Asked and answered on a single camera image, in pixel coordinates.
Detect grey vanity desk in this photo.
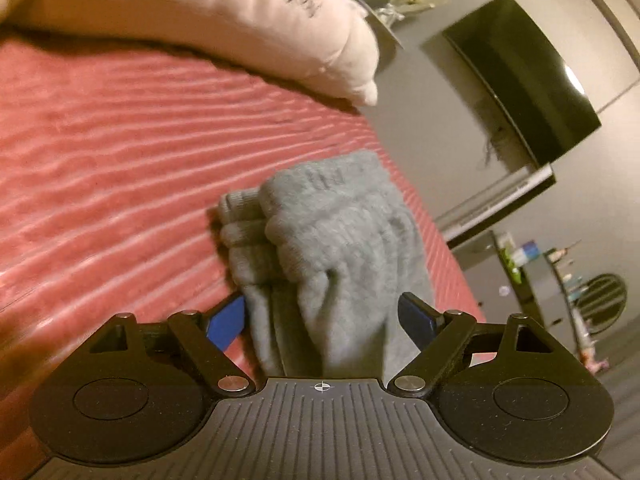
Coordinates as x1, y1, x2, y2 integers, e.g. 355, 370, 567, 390
544, 243, 610, 376

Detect white door frame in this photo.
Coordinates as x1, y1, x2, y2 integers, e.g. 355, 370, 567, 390
435, 164, 556, 249

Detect green cloth on cabinet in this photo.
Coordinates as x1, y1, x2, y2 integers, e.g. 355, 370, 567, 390
498, 248, 522, 285

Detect yellow two-tier side table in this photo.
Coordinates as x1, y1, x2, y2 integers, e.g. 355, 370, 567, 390
355, 0, 405, 49

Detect blue and white canister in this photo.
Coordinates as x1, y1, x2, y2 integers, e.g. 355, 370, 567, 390
511, 240, 540, 268

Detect round vanity mirror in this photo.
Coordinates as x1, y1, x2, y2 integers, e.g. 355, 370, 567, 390
576, 273, 628, 335

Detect black wall television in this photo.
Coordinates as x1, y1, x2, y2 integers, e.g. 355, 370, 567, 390
442, 0, 601, 166

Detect cream plush pillow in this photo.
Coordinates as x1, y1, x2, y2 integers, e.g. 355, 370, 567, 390
1, 0, 380, 106

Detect grey sweatpants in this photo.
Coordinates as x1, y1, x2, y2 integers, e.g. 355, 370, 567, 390
217, 151, 433, 380

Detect grey drawer cabinet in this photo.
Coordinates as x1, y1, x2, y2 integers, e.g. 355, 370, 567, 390
454, 231, 542, 323

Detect red ribbed bedspread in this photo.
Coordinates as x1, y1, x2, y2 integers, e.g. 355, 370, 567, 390
0, 34, 486, 480

